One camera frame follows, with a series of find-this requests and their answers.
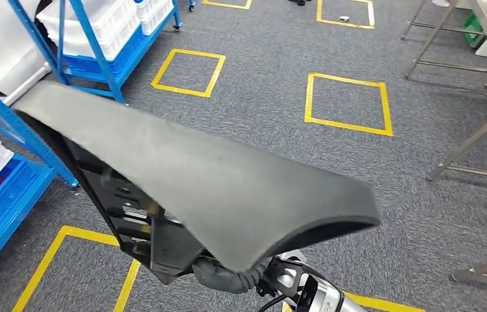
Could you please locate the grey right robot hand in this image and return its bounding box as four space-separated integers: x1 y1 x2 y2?
191 257 244 295

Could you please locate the black plastic licence plate frame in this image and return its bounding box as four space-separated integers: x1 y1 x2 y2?
10 81 381 286

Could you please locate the blue metal shelf rack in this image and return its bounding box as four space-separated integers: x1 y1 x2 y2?
7 0 183 105
0 66 81 294

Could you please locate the yellow floor tape square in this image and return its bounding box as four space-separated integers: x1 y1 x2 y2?
281 292 426 312
202 0 254 11

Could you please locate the blue plastic crate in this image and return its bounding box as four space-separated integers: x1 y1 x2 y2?
62 23 151 77

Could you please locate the green plastic crate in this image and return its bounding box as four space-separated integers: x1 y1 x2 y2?
461 11 486 47

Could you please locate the black camera cable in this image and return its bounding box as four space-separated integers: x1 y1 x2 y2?
258 294 289 312

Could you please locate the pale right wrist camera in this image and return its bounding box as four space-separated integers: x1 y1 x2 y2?
255 256 321 312

